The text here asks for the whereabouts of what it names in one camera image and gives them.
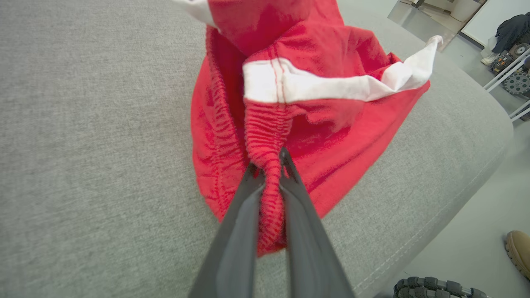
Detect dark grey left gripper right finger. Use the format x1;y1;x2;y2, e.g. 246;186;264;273
279;148;357;298

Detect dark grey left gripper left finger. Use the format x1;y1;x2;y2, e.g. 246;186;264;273
188;163;266;298

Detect red shorts with white hem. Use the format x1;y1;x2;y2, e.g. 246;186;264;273
173;0;444;257

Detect black treaded wheel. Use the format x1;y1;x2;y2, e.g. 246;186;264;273
393;276;488;298

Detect brown boot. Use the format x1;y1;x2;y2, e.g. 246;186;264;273
504;230;530;283

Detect grey toothed gear wheel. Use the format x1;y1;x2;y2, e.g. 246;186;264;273
502;71;530;98

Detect black cloth bundle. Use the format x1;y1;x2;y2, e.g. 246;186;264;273
492;13;530;55

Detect white metal rack frame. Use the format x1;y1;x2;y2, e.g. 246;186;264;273
484;47;530;122

